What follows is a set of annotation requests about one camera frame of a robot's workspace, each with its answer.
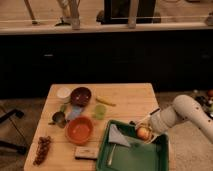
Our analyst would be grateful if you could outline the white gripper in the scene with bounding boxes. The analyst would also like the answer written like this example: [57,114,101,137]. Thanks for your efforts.
[135,108,159,144]

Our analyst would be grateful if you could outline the yellow red apple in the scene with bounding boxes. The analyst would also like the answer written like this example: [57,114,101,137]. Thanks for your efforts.
[137,127,150,140]

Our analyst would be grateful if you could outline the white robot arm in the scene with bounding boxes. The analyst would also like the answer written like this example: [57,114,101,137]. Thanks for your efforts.
[135,95,213,143]

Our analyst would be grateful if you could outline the green plastic tray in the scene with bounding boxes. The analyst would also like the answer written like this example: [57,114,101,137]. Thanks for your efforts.
[96,120,169,171]

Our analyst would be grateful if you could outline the grey metal spatula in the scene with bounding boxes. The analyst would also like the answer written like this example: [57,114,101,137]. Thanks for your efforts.
[107,124,130,166]

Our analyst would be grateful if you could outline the light green cup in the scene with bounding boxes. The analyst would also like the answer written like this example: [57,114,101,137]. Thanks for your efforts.
[94,104,106,120]

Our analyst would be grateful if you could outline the yellow banana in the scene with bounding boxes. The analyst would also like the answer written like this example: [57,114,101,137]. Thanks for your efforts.
[96,96,116,106]

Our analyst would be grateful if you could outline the orange bowl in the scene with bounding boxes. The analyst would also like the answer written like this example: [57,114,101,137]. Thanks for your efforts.
[65,116,93,145]

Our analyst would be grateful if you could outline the dark red bowl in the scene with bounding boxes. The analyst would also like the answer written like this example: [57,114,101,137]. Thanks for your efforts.
[70,87,92,107]

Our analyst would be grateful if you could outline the brown rectangular sponge block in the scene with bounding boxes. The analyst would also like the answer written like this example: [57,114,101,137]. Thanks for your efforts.
[74,146,99,160]

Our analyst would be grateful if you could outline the wooden table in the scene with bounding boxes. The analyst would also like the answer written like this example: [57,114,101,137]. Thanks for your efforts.
[24,83,158,171]

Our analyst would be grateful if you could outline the metal measuring cup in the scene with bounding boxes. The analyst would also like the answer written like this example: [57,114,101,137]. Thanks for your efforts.
[49,105,66,128]

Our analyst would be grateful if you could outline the small white bowl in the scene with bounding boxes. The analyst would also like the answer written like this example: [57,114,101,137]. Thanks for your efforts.
[56,87,71,103]

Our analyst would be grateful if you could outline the bunch of red grapes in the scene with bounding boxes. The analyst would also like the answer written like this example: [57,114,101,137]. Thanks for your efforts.
[33,136,51,165]

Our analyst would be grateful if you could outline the black chair base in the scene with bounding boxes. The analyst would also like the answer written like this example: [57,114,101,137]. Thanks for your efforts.
[0,107,28,156]

